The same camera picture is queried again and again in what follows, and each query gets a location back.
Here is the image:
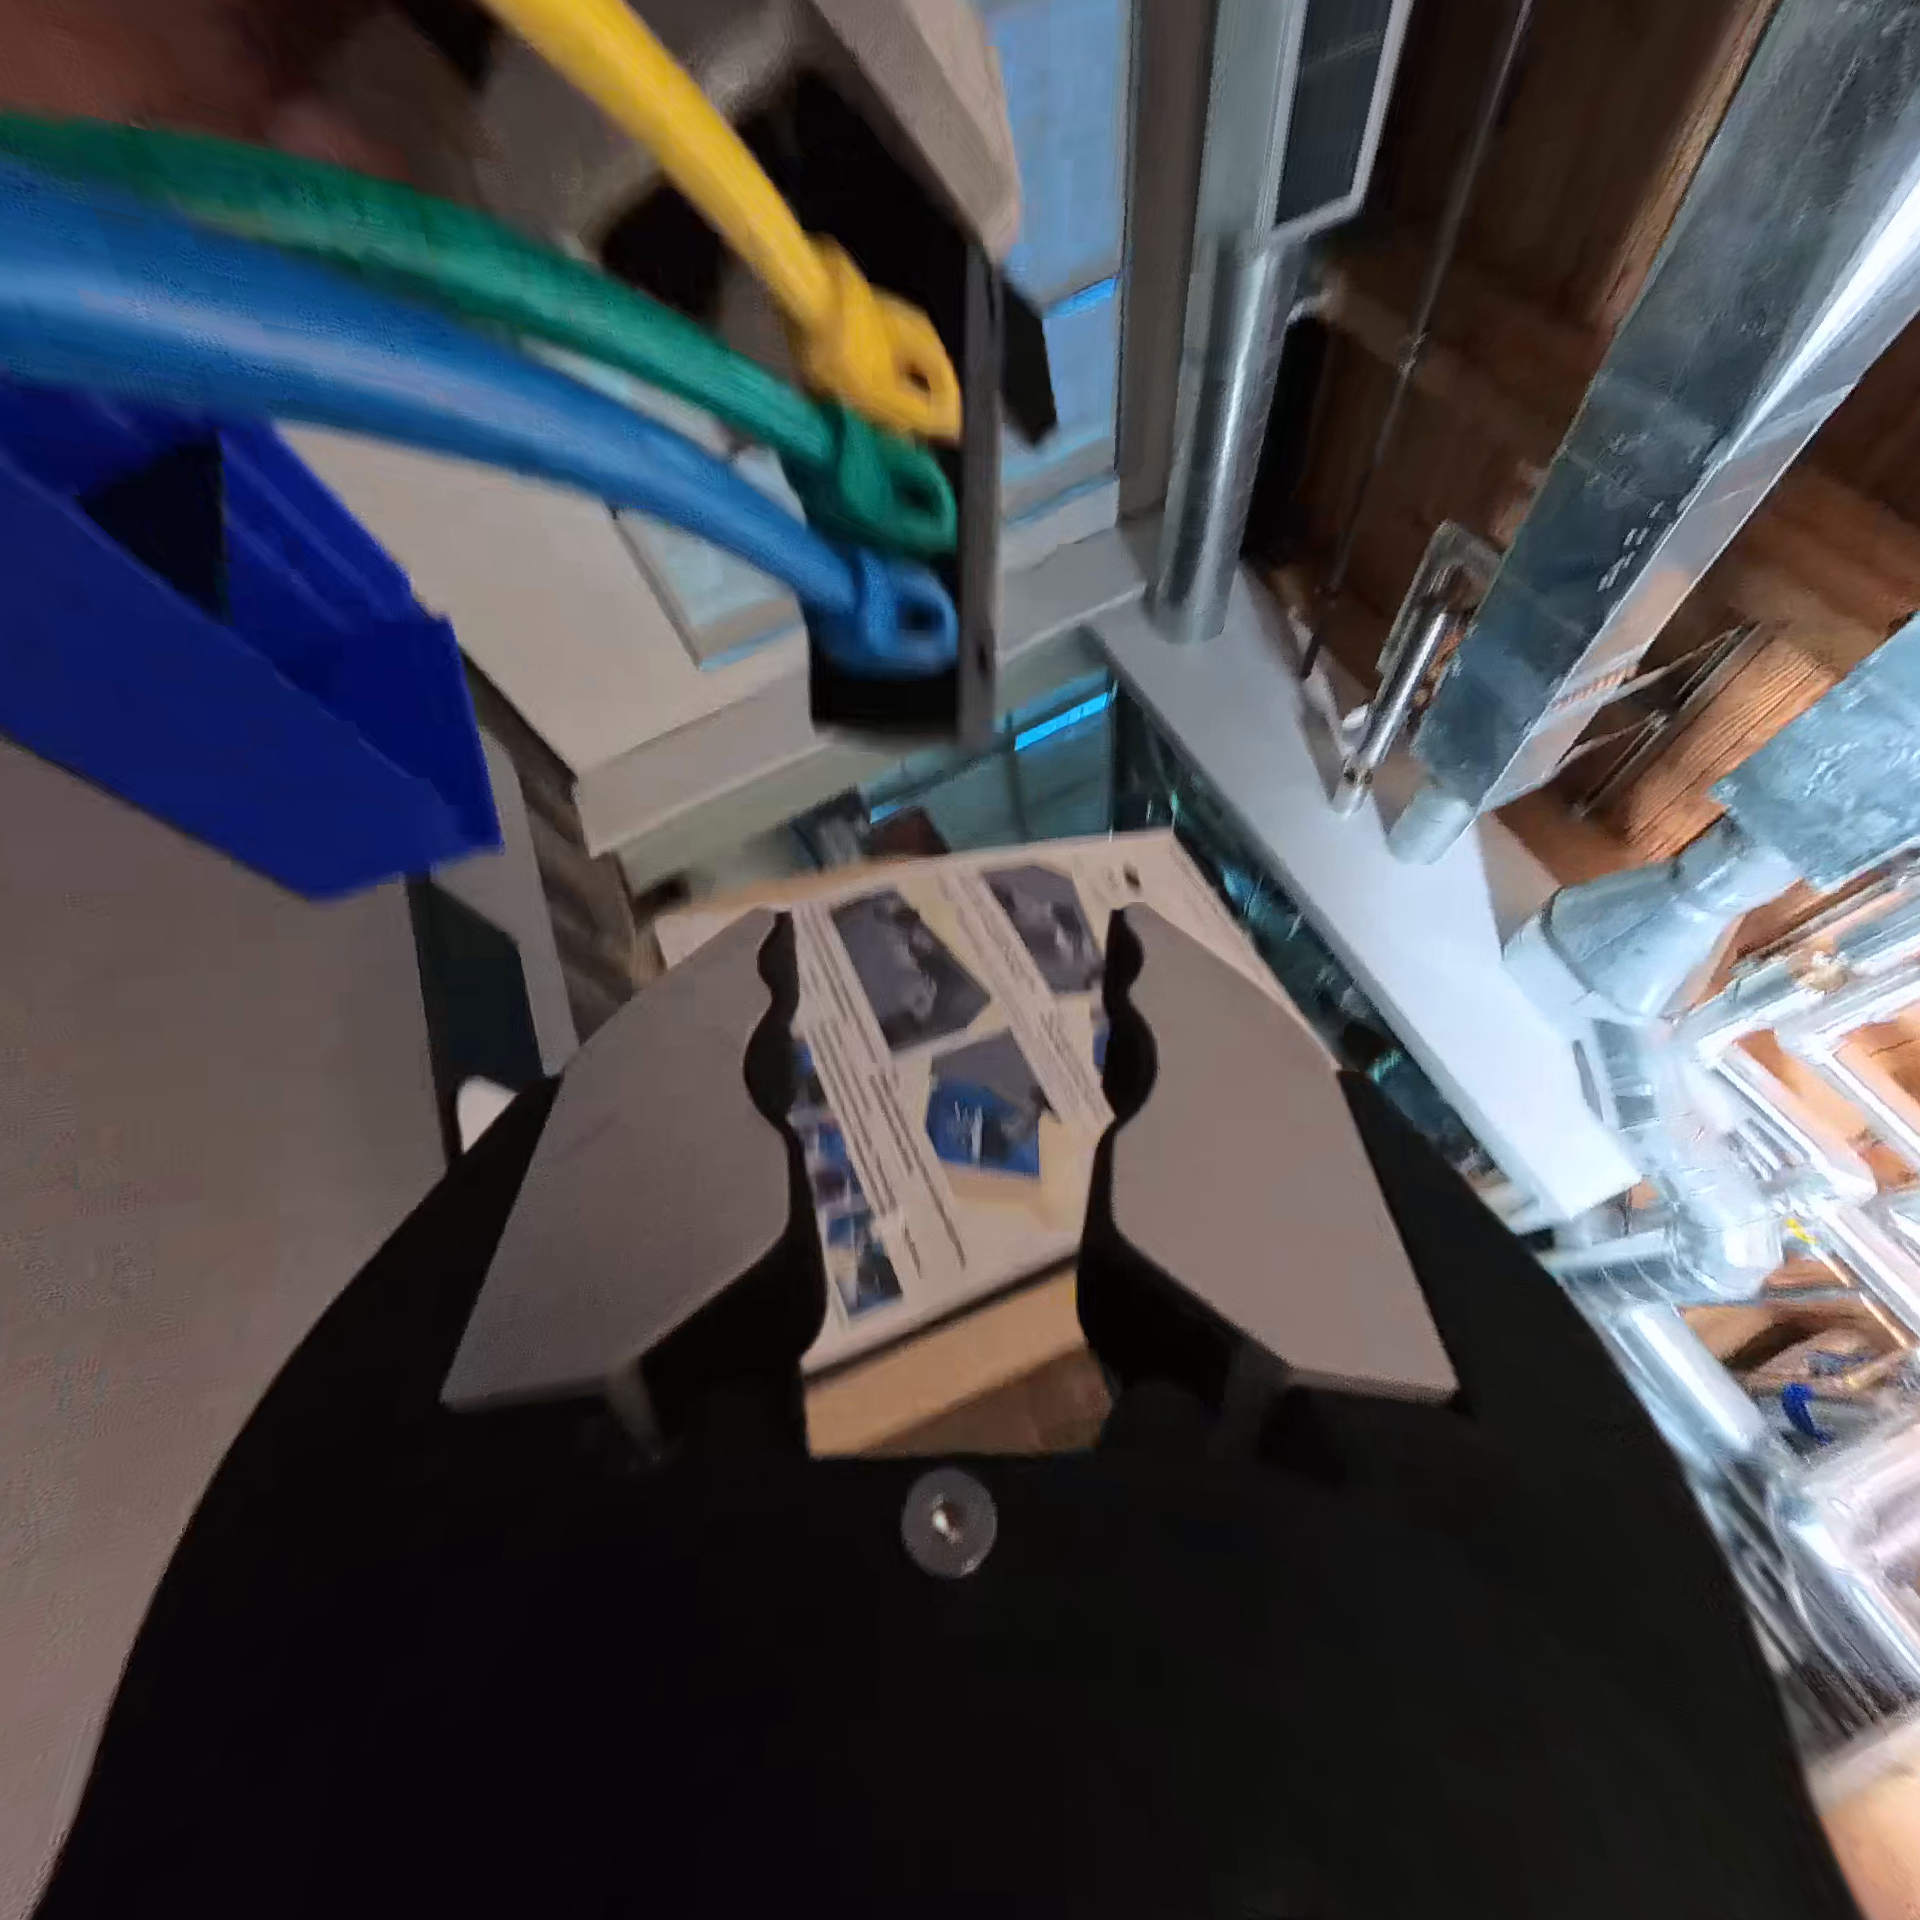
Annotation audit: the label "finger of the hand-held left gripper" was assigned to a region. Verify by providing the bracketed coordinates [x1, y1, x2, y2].
[478, 35, 785, 261]
[811, 0, 1029, 254]

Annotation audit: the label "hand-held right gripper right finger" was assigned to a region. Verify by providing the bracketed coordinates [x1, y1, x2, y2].
[1077, 903, 1463, 1465]

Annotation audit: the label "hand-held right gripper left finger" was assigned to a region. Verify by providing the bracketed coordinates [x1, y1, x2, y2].
[439, 907, 829, 1465]

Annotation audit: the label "yellow ethernet cable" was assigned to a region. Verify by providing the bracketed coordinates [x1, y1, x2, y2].
[478, 0, 968, 448]

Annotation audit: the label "green ethernet cable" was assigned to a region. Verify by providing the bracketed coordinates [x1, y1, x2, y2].
[0, 107, 964, 562]

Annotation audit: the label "blue ethernet cable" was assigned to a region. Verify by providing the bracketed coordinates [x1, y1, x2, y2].
[0, 163, 964, 680]

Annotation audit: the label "black network switch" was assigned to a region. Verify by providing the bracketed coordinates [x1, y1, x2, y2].
[751, 74, 1060, 746]

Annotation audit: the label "blue plastic bin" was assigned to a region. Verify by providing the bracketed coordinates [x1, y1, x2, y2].
[0, 372, 505, 903]

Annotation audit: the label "instruction poster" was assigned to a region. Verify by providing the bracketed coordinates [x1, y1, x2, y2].
[650, 828, 1280, 1379]

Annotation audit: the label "wooden display board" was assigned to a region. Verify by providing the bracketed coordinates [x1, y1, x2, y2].
[802, 1301, 1124, 1460]

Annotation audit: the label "insulated silver pipes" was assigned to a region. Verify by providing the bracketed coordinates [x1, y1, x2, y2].
[1500, 834, 1920, 1732]

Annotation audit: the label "small metal pipe fitting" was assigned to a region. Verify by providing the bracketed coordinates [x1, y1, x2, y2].
[1333, 521, 1504, 816]

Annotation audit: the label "round metal air duct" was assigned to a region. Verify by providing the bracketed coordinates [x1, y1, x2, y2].
[1115, 0, 1415, 648]

